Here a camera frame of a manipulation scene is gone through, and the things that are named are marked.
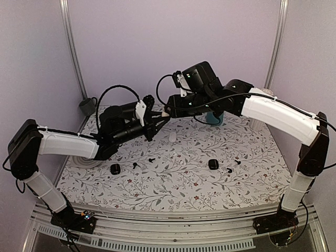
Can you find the black earbud case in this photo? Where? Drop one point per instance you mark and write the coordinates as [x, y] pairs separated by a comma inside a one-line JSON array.
[[115, 169], [213, 164]]

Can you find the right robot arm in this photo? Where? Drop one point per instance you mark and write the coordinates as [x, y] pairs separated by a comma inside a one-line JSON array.
[[243, 99]]

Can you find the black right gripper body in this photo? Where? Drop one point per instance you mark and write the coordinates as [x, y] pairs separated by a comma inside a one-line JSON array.
[[201, 103]]

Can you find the white ribbed plate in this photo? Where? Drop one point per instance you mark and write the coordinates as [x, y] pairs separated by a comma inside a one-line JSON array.
[[84, 163]]

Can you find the teal plastic cup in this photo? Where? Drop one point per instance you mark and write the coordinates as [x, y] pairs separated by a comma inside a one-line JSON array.
[[214, 119]]

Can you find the black earbud case right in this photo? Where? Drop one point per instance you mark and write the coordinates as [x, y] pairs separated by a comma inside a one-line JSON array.
[[213, 164]]

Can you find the white earbud charging case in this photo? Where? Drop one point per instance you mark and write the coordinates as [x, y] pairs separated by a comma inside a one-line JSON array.
[[164, 114]]

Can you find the white ribbed vase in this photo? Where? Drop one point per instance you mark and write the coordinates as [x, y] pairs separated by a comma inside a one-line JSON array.
[[256, 124]]

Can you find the white oval earbud case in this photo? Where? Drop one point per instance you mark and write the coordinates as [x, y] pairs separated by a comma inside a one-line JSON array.
[[172, 137]]

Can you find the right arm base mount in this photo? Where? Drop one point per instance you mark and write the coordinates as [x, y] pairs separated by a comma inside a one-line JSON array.
[[274, 222]]

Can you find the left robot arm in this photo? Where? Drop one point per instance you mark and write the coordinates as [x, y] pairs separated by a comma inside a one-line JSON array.
[[32, 140]]

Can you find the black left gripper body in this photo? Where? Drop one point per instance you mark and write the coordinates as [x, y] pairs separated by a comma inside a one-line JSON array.
[[125, 135]]

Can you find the floral patterned table mat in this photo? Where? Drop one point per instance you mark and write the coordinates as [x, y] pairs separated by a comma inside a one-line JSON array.
[[179, 178]]

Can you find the dark green ceramic mug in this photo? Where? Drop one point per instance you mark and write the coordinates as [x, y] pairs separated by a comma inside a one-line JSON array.
[[88, 106]]

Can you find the aluminium front rail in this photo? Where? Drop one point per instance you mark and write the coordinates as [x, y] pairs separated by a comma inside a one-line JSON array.
[[215, 230]]

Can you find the black earbud case left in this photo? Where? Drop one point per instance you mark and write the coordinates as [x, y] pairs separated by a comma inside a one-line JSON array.
[[115, 169]]

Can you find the aluminium frame post left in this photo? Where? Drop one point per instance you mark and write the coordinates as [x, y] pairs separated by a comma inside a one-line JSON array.
[[64, 7]]

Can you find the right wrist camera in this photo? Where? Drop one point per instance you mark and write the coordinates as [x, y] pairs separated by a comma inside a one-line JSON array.
[[181, 83]]

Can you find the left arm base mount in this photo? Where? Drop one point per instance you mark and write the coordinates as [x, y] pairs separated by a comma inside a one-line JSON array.
[[68, 219]]

